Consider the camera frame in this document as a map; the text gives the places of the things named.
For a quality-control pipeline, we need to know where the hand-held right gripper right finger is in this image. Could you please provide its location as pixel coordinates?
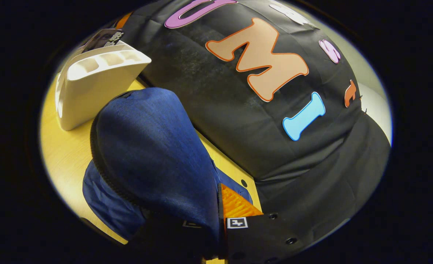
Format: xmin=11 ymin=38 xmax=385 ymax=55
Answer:
xmin=218 ymin=183 xmax=313 ymax=263

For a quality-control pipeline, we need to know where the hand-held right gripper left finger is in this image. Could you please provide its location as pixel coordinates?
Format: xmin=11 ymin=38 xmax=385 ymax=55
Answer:
xmin=128 ymin=214 xmax=221 ymax=261

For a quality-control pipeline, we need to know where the black and grey book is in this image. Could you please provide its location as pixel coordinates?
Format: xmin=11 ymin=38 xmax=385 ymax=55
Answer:
xmin=81 ymin=29 xmax=125 ymax=52

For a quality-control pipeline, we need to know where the white bookshelf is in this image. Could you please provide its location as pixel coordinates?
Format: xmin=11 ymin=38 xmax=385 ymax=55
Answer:
xmin=55 ymin=40 xmax=152 ymax=132

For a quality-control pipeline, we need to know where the blue schoolbag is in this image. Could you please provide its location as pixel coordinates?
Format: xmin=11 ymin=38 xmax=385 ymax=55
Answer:
xmin=83 ymin=87 xmax=254 ymax=253

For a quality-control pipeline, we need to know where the black backdrop cloth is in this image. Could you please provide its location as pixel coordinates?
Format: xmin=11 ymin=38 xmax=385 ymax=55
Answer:
xmin=121 ymin=0 xmax=391 ymax=253

